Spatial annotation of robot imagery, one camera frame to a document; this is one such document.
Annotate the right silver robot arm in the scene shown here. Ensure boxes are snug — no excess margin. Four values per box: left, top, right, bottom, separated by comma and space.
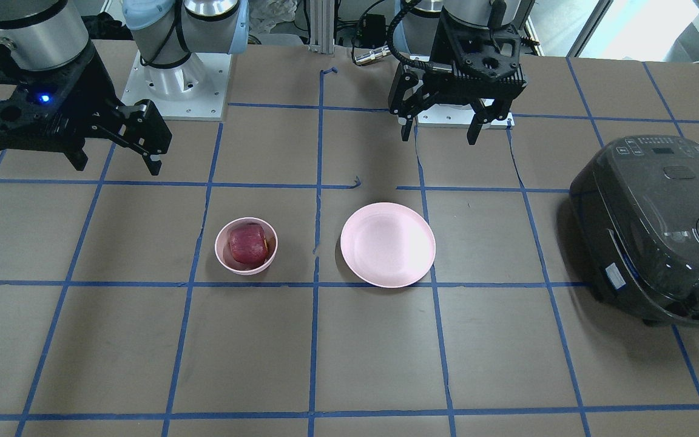
0, 1, 249, 176

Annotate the aluminium frame post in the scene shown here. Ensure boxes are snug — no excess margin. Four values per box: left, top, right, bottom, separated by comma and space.
306, 0, 337, 55

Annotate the pink plate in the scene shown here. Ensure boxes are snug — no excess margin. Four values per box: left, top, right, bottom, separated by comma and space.
339, 202, 436, 288

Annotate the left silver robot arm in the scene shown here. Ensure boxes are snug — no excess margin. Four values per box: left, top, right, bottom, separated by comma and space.
386, 1, 528, 144

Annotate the pink bowl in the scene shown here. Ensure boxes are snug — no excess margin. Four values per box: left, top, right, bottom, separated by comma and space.
214, 217, 279, 276

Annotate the red apple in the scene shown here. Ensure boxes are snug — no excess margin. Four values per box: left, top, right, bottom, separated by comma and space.
228, 223, 269, 266

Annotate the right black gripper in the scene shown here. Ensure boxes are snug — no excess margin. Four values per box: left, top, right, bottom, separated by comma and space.
0, 42, 172, 177

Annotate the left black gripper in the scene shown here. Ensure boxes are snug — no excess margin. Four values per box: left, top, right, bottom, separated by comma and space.
388, 16, 528, 146

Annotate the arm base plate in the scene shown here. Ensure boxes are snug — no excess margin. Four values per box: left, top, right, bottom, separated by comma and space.
416, 104, 516, 129
120, 52, 234, 121

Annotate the black rice cooker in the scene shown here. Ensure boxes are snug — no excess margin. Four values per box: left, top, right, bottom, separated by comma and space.
569, 135, 699, 329

